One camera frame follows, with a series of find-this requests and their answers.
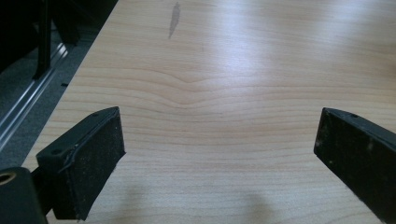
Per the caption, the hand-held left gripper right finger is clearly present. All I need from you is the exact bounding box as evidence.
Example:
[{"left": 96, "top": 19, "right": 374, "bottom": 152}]
[{"left": 313, "top": 107, "right": 396, "bottom": 224}]

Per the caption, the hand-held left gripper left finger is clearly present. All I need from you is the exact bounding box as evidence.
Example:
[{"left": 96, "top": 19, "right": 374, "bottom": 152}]
[{"left": 35, "top": 105, "right": 127, "bottom": 221}]

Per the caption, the black metal stand leg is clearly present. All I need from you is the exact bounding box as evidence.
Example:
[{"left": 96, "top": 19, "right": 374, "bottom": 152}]
[{"left": 32, "top": 0, "right": 53, "bottom": 80}]

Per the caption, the dark furniture base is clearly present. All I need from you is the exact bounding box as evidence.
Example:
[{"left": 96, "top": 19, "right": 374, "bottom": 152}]
[{"left": 50, "top": 0, "right": 82, "bottom": 47}]

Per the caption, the silver floor rail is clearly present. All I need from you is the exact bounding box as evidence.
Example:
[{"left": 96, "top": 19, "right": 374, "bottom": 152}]
[{"left": 0, "top": 42, "right": 69, "bottom": 152}]

